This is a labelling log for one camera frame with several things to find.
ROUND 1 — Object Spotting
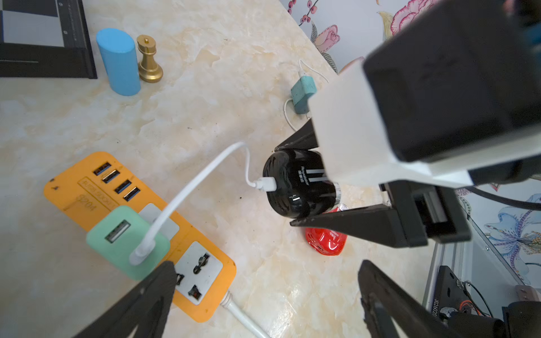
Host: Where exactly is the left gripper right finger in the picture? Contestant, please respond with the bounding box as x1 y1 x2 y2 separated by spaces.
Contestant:
358 260 459 337

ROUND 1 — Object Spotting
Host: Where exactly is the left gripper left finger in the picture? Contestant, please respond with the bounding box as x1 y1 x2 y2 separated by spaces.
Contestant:
76 261 177 337

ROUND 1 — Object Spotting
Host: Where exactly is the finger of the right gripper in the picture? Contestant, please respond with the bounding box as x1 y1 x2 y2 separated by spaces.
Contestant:
274 119 318 152

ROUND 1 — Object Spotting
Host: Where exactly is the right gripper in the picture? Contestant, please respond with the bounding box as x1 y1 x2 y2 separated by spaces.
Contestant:
290 180 471 248

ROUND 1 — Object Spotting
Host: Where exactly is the teal USB charger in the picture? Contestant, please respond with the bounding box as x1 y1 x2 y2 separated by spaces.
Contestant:
290 75 317 115

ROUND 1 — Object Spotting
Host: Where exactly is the black electric shaver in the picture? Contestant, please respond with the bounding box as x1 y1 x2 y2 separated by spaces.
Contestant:
263 149 341 219

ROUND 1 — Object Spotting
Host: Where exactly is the red electric shaver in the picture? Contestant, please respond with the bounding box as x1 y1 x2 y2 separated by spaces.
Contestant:
304 228 348 256

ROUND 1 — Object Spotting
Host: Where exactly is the thin white USB cable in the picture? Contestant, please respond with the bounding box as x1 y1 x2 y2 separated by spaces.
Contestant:
282 58 331 132

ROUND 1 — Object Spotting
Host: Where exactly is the orange power strip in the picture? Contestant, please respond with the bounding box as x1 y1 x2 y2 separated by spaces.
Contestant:
44 152 237 323

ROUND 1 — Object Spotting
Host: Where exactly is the light green USB charger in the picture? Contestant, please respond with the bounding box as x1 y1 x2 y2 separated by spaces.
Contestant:
86 206 170 281

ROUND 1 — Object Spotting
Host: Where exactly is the gold chess pawn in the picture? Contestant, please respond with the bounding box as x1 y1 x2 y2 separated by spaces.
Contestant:
137 35 163 83

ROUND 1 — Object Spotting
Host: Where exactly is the blue cylinder block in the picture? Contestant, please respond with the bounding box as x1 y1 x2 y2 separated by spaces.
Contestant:
96 28 141 97

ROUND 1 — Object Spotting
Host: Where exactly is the black white chessboard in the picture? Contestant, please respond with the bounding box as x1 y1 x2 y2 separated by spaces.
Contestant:
1 0 97 79

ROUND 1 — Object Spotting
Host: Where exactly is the white shaver USB cable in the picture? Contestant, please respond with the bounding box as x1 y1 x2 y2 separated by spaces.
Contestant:
128 141 278 267

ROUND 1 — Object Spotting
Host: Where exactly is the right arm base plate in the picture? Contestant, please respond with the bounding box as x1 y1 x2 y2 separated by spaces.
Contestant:
430 265 508 322

